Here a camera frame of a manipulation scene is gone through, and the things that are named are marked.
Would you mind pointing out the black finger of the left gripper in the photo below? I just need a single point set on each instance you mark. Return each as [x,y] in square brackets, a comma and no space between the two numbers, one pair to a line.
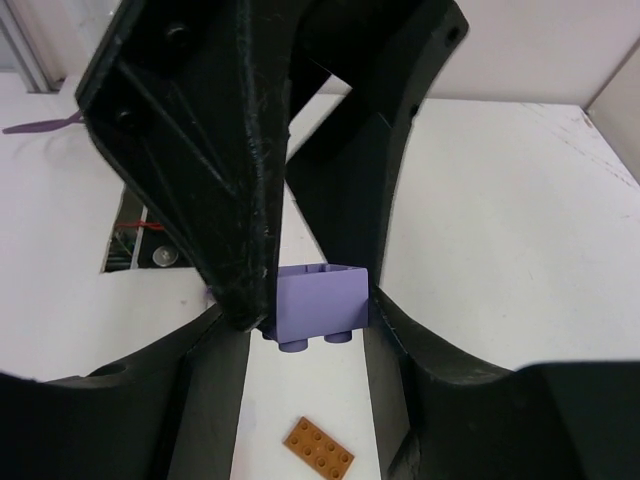
[344,176]
[188,101]

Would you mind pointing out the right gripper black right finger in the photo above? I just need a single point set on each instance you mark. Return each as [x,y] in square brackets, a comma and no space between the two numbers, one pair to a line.
[441,413]

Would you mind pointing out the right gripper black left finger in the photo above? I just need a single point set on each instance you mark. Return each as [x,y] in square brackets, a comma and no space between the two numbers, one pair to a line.
[168,411]

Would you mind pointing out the light purple lego brick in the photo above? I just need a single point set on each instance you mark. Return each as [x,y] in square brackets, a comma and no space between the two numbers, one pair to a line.
[318,300]

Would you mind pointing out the orange lego plate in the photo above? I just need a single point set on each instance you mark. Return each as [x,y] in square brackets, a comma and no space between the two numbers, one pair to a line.
[318,450]

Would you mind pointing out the aluminium rail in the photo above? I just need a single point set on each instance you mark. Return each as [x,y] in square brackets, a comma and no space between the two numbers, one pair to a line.
[19,54]

